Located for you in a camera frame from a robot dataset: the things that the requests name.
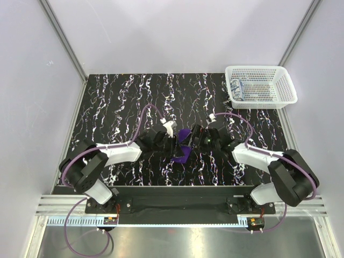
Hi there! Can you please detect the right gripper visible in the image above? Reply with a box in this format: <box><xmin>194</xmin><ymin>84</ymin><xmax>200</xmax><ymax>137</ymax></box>
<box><xmin>180</xmin><ymin>124</ymin><xmax>220</xmax><ymax>156</ymax></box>

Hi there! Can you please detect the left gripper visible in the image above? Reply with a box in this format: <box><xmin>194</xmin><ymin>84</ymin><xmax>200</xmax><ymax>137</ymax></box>
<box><xmin>153</xmin><ymin>134</ymin><xmax>184</xmax><ymax>159</ymax></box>

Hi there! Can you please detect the purple towel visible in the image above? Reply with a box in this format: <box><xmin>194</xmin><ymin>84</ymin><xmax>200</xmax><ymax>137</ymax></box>
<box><xmin>171</xmin><ymin>128</ymin><xmax>192</xmax><ymax>164</ymax></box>

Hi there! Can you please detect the blue white patterned towel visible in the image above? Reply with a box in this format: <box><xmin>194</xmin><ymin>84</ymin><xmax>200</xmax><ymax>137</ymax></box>
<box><xmin>230</xmin><ymin>79</ymin><xmax>245</xmax><ymax>101</ymax></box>

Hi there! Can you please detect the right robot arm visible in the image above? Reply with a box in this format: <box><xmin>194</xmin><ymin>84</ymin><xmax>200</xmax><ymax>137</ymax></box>
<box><xmin>188</xmin><ymin>123</ymin><xmax>320</xmax><ymax>213</ymax></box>

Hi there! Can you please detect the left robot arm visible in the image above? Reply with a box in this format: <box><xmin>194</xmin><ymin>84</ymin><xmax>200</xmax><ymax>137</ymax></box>
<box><xmin>59</xmin><ymin>126</ymin><xmax>190</xmax><ymax>213</ymax></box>

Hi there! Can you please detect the black marble pattern mat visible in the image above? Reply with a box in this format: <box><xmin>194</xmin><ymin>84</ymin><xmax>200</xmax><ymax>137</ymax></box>
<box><xmin>69</xmin><ymin>73</ymin><xmax>288</xmax><ymax>187</ymax></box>

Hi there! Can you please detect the white plastic basket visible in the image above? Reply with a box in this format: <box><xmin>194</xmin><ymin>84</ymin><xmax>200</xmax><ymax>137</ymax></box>
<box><xmin>225</xmin><ymin>66</ymin><xmax>298</xmax><ymax>109</ymax></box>

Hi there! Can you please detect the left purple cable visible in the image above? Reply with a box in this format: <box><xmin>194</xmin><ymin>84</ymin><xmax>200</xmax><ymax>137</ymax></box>
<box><xmin>61</xmin><ymin>104</ymin><xmax>166</xmax><ymax>256</ymax></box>

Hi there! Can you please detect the purple cable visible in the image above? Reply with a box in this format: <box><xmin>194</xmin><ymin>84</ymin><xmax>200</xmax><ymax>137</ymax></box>
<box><xmin>209</xmin><ymin>112</ymin><xmax>318</xmax><ymax>233</ymax></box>
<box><xmin>61</xmin><ymin>104</ymin><xmax>166</xmax><ymax>256</ymax></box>

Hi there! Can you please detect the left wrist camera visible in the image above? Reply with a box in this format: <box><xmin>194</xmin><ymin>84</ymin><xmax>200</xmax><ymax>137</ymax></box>
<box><xmin>160</xmin><ymin>118</ymin><xmax>177</xmax><ymax>137</ymax></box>

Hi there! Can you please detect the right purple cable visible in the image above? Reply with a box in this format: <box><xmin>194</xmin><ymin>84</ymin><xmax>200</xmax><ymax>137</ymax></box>
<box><xmin>209</xmin><ymin>112</ymin><xmax>318</xmax><ymax>233</ymax></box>

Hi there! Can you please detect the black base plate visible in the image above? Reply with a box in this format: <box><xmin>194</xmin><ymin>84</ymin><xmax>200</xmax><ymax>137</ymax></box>
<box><xmin>85</xmin><ymin>186</ymin><xmax>275</xmax><ymax>215</ymax></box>

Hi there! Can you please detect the aluminium frame rail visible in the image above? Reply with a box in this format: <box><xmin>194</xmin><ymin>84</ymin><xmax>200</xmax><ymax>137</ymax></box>
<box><xmin>35</xmin><ymin>195</ymin><xmax>327</xmax><ymax>217</ymax></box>

